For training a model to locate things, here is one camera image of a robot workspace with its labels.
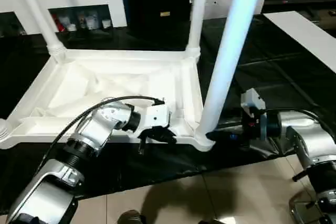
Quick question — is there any white plastic table top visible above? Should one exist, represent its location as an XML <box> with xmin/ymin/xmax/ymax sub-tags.
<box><xmin>0</xmin><ymin>47</ymin><xmax>216</xmax><ymax>152</ymax></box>

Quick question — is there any black work mat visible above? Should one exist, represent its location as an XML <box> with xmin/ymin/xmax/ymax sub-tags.
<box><xmin>0</xmin><ymin>17</ymin><xmax>336</xmax><ymax>201</ymax></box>

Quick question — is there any white sheet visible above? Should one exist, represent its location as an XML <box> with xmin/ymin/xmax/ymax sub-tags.
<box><xmin>262</xmin><ymin>12</ymin><xmax>336</xmax><ymax>73</ymax></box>

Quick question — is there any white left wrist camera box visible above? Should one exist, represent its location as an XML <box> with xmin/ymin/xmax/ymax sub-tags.
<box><xmin>134</xmin><ymin>103</ymin><xmax>172</xmax><ymax>142</ymax></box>

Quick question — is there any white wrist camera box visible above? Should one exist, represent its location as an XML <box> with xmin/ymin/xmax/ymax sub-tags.
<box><xmin>134</xmin><ymin>103</ymin><xmax>172</xmax><ymax>142</ymax></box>
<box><xmin>240</xmin><ymin>89</ymin><xmax>266</xmax><ymax>121</ymax></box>

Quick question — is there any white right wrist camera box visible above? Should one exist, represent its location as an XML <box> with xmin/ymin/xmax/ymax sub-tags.
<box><xmin>240</xmin><ymin>89</ymin><xmax>266</xmax><ymax>121</ymax></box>

